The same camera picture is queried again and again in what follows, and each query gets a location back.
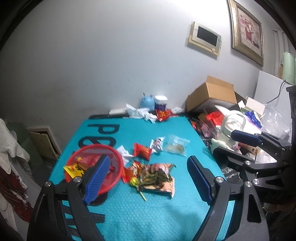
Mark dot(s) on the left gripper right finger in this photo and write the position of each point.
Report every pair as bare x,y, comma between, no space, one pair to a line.
247,222

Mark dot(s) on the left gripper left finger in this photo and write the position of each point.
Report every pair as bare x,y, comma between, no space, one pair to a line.
48,221

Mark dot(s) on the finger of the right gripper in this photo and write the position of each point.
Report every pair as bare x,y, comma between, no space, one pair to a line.
264,140
233,160

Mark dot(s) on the clear zip bag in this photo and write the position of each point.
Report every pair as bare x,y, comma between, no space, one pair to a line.
175,145

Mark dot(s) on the yellow green lollipop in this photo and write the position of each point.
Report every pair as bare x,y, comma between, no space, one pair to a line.
134,182

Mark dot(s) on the beige large snack bag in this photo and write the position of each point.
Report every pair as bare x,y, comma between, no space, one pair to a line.
157,178

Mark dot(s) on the white cartoon kettle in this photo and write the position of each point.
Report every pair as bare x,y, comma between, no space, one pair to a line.
234,120

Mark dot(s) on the yellow snack packet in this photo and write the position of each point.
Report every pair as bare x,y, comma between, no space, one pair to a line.
77,169

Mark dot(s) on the red snack pack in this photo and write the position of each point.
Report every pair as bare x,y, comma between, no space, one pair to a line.
215,117

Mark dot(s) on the cardboard box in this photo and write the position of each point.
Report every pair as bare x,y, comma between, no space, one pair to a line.
209,94

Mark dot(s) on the red cartoon snack packet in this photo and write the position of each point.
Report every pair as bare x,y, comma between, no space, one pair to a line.
132,171

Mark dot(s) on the small white wrapper at back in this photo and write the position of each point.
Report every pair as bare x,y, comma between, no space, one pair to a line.
177,110

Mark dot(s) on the white black snack packet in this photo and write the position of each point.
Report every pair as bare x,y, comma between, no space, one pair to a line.
156,145

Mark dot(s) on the white crumpled wrapper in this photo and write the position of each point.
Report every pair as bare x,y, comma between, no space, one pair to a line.
126,156

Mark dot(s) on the white cloth pile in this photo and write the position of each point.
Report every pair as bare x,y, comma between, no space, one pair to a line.
10,148

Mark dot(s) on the teal foam mat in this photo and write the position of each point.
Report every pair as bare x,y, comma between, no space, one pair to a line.
155,198

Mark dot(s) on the red wrapper at back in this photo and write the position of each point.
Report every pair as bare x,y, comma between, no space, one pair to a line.
163,115

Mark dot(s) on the red candy packet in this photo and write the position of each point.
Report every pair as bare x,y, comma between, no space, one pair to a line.
142,151

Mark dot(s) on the white lid dark jar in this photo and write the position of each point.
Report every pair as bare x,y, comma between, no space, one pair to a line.
160,102

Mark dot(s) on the framed picture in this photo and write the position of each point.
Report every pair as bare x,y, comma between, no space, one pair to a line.
247,33

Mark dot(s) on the blue deer humidifier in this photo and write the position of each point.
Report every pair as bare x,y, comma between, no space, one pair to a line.
147,101

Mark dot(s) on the white crumpled tissue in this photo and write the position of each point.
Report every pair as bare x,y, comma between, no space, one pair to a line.
140,113

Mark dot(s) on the wall intercom panel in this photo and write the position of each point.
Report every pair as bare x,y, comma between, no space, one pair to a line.
205,38

